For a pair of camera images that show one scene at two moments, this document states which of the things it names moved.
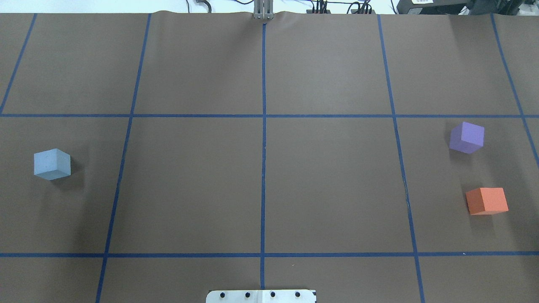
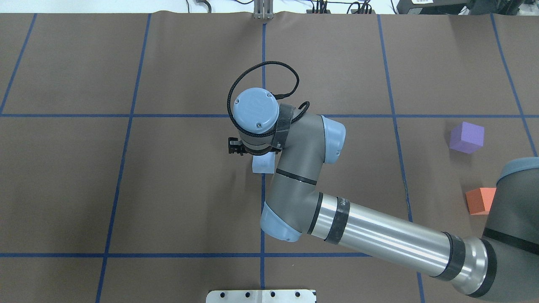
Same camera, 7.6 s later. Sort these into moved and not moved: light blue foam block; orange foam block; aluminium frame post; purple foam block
Moved: light blue foam block
Not moved: orange foam block; aluminium frame post; purple foam block
